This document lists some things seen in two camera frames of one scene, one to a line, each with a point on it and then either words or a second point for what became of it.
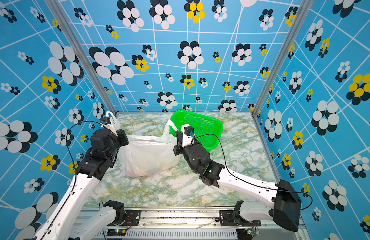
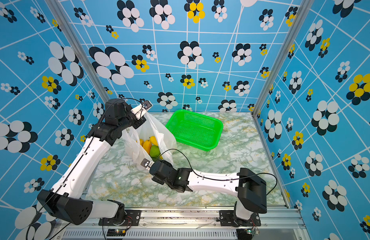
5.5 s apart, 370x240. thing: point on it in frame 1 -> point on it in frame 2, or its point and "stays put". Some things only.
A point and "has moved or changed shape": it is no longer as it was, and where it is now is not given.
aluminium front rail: x=174 y=224 stays put
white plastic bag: x=141 y=155 has moved or changed shape
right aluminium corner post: x=303 y=8 stays put
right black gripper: x=181 y=149 -> x=166 y=163
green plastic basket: x=207 y=132 stays put
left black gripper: x=121 y=135 -> x=139 y=122
